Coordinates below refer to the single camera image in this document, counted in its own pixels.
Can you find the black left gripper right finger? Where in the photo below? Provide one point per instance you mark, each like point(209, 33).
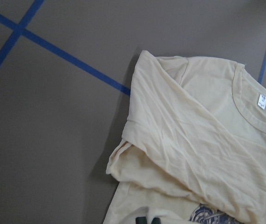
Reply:
point(156, 220)

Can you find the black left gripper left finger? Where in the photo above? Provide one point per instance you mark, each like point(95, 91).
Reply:
point(141, 220)

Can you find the cream long-sleeve printed shirt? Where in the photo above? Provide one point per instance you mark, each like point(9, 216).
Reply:
point(193, 149)

